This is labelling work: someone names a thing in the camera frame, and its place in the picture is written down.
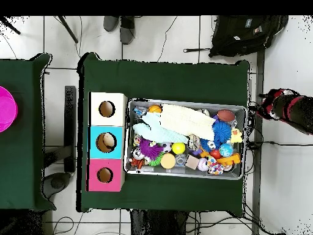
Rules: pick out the yellow duck plush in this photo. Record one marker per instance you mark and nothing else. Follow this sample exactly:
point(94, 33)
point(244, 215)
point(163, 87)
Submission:
point(236, 135)

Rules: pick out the blue green globe ball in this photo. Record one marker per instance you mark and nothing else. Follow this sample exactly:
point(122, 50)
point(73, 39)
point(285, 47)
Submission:
point(226, 150)

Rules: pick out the orange plastic toy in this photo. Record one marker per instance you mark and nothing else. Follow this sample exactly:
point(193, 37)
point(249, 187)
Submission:
point(229, 159)

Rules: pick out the cream waffle cloth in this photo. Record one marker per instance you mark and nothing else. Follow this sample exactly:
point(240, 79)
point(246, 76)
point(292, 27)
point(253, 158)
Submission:
point(185, 121)

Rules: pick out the mint waffle cloth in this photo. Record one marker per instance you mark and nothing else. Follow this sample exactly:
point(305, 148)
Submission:
point(156, 132)

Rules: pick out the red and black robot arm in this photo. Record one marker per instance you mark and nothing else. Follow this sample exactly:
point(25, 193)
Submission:
point(293, 112)

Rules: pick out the silver mesh bin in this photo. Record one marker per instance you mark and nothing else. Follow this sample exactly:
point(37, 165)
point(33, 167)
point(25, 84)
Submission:
point(151, 172)

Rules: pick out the wooden box with three holes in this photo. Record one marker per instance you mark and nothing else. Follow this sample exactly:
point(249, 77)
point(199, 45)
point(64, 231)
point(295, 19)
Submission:
point(95, 146)

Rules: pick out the brown toy football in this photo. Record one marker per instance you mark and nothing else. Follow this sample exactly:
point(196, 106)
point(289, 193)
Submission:
point(226, 115)

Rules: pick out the blue spiky ball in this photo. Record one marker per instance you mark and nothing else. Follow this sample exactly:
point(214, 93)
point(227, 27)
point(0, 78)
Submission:
point(221, 131)

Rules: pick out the black backpack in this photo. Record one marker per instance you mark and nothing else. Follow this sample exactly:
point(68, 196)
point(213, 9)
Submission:
point(239, 36)

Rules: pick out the dark green tablecloth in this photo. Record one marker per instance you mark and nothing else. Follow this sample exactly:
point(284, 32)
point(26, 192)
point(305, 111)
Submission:
point(171, 78)
point(24, 159)

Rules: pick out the round orange sponge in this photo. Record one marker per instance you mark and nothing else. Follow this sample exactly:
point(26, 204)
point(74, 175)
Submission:
point(168, 161)

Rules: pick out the orange toy basketball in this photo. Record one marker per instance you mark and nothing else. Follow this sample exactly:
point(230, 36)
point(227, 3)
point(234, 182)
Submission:
point(154, 109)

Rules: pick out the purple spiky monster toy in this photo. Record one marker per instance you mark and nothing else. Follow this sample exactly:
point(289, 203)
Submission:
point(150, 149)

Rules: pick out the black panel on stand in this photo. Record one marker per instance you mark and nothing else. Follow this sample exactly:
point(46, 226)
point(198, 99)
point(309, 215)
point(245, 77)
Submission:
point(70, 122)

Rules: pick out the black tripod leg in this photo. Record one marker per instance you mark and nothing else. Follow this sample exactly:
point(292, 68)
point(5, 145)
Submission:
point(68, 29)
point(11, 27)

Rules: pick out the pink plastic bowl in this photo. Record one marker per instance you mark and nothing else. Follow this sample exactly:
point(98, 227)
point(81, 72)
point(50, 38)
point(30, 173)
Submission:
point(7, 110)

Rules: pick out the grey metal rail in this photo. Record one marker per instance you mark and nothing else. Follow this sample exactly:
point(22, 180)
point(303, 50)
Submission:
point(256, 183)

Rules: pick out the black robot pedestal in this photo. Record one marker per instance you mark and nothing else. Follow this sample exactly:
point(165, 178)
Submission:
point(159, 225)

